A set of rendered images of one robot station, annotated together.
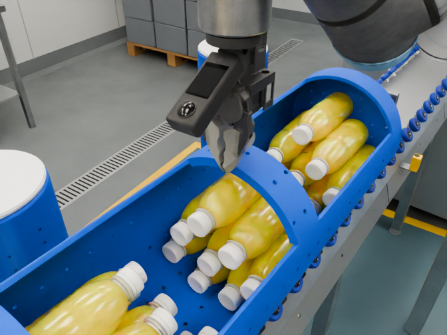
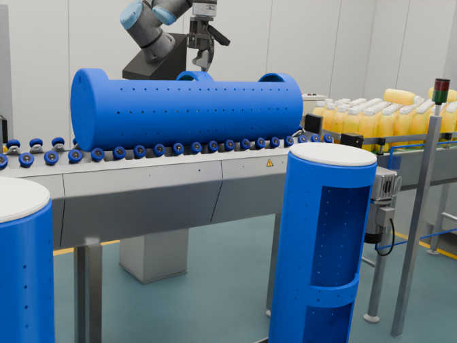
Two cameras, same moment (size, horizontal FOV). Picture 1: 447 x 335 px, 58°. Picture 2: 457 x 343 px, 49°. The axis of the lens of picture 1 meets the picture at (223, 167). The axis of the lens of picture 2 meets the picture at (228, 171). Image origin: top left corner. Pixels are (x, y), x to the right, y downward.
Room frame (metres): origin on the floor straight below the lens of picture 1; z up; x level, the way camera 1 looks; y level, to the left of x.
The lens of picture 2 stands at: (2.32, 0.72, 1.38)
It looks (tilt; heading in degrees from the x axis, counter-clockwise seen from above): 15 degrees down; 198
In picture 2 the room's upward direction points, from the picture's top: 4 degrees clockwise
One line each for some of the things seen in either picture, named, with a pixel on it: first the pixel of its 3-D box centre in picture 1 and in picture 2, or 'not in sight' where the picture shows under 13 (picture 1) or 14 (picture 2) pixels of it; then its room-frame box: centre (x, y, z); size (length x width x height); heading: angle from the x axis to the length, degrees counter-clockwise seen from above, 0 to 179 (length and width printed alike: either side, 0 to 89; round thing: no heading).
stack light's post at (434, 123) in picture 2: not in sight; (415, 232); (-0.05, 0.88, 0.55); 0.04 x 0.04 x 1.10; 52
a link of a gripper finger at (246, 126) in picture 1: (237, 125); not in sight; (0.48, -0.02, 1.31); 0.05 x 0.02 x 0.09; 52
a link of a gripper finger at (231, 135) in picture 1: (241, 145); (198, 62); (0.50, -0.03, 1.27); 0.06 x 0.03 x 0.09; 142
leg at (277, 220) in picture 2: not in sight; (277, 258); (0.04, 0.26, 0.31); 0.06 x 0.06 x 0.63; 52
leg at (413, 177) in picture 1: (410, 187); not in sight; (1.60, -0.94, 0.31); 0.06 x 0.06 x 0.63; 52
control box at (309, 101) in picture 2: not in sight; (305, 104); (-0.31, 0.25, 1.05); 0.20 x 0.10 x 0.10; 142
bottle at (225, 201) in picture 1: (236, 192); not in sight; (0.54, -0.02, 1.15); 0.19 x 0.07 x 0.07; 142
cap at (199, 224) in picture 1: (198, 224); not in sight; (0.46, 0.04, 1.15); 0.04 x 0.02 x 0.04; 52
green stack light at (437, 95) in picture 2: not in sight; (439, 96); (-0.05, 0.88, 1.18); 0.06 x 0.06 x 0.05
